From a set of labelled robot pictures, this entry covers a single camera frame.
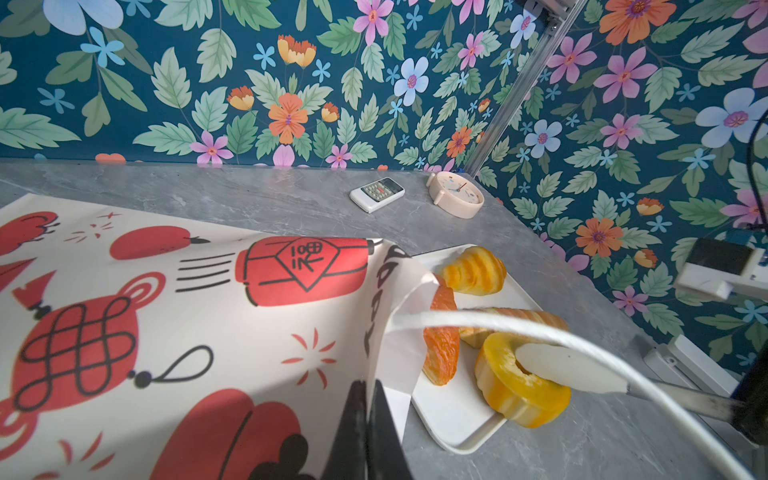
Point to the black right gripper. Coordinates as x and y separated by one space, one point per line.
751 419

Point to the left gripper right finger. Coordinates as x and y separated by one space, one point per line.
385 457

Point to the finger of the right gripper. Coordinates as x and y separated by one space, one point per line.
578 371

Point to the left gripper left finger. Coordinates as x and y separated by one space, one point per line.
348 456

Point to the yellow ring fake bread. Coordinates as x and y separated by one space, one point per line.
508 389

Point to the orange-brown fake pastry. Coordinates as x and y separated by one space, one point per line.
442 343

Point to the yellow fake croissant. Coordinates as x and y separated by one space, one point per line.
476 271

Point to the white and red paper bag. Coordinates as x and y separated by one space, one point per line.
141 346

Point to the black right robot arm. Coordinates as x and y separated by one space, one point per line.
683 371

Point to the white rectangular tray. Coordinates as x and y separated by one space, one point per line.
455 415

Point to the pink round alarm clock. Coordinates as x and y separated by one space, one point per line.
455 194

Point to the white remote control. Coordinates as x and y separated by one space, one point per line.
375 195

